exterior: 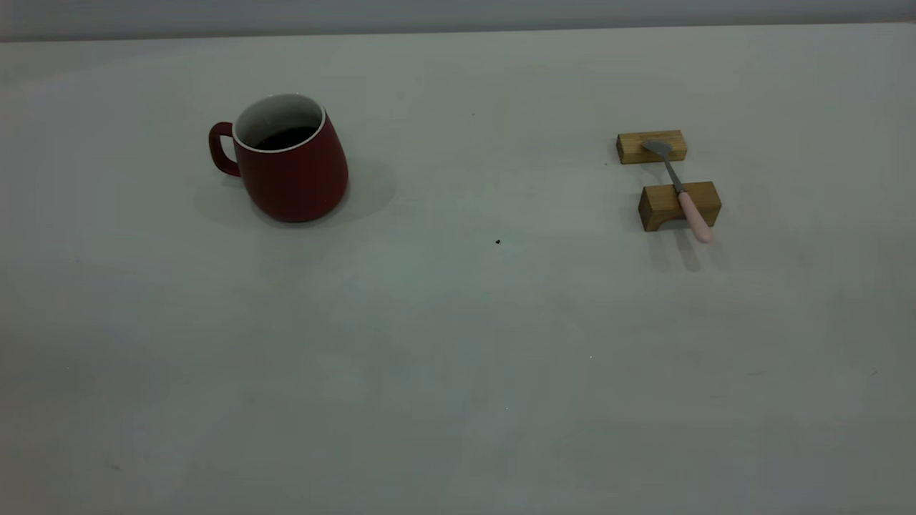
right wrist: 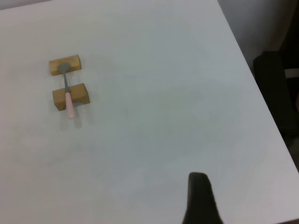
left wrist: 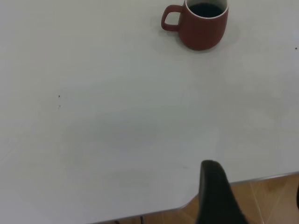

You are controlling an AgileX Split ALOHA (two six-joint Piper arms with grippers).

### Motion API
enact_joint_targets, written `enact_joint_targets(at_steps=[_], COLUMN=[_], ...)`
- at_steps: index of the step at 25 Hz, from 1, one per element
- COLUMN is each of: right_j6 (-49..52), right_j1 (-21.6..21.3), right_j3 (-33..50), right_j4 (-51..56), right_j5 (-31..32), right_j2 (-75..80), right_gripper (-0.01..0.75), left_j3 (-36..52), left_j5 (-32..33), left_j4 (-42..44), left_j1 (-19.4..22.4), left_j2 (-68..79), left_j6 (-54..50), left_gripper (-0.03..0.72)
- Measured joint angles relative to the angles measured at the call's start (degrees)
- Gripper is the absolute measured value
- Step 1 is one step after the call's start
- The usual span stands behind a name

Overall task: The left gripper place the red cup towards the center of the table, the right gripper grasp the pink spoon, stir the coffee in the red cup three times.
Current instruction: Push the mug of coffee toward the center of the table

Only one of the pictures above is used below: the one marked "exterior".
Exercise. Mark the red ceramic cup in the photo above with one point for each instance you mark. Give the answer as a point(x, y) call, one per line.
point(300, 179)

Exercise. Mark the flat wooden block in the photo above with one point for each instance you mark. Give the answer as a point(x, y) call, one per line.
point(633, 148)

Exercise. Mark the arched wooden block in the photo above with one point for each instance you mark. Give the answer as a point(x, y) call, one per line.
point(658, 204)

